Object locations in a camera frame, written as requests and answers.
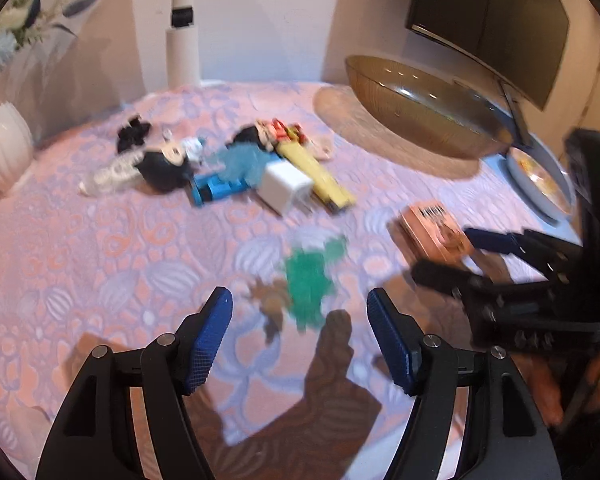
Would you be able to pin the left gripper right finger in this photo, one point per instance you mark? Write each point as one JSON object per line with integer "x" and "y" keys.
{"x": 504, "y": 435}

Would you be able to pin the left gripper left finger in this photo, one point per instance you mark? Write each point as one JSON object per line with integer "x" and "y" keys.
{"x": 93, "y": 434}

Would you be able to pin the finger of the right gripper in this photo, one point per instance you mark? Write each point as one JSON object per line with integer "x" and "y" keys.
{"x": 547, "y": 254}
{"x": 463, "y": 285}

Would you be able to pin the pink small carton box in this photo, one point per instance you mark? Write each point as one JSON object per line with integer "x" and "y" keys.
{"x": 436, "y": 234}

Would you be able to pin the green spiky toy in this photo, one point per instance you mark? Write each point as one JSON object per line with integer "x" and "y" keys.
{"x": 302, "y": 289}

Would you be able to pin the yellow lighter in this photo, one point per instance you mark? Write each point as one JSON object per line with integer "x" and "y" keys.
{"x": 327, "y": 189}

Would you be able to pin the white charger cube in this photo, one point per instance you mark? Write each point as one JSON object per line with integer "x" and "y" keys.
{"x": 282, "y": 185}

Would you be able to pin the black-haired red anime figurine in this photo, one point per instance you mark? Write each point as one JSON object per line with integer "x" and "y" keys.
{"x": 266, "y": 134}

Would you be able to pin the translucent teal wave figure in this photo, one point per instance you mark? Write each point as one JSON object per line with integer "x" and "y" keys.
{"x": 242, "y": 161}

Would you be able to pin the clear correction tape dispenser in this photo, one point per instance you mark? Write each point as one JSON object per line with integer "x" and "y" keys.
{"x": 118, "y": 175}

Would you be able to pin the blue lighter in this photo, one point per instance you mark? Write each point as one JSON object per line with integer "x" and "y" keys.
{"x": 210, "y": 188}

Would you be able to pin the black round-head figurine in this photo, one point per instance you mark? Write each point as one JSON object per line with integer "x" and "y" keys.
{"x": 171, "y": 165}

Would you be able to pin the person right hand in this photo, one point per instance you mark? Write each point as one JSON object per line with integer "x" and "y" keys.
{"x": 554, "y": 395}

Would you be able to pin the grey plate with food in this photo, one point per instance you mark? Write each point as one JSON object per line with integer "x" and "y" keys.
{"x": 541, "y": 178}

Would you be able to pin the amber glass bowl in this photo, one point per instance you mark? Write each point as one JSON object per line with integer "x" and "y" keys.
{"x": 443, "y": 118}

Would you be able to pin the pink patterned tablecloth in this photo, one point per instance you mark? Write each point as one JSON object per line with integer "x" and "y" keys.
{"x": 122, "y": 269}

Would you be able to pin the black television screen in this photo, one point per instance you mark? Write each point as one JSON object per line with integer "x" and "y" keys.
{"x": 520, "y": 41}

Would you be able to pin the white ribbed vase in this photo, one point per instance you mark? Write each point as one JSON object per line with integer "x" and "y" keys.
{"x": 16, "y": 148}

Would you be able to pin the black dragon figurine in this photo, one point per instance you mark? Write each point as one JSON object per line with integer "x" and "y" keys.
{"x": 133, "y": 134}

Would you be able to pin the white lamp pole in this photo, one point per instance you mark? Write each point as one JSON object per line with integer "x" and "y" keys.
{"x": 182, "y": 46}

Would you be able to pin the blue white artificial flowers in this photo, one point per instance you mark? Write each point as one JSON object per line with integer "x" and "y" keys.
{"x": 24, "y": 23}

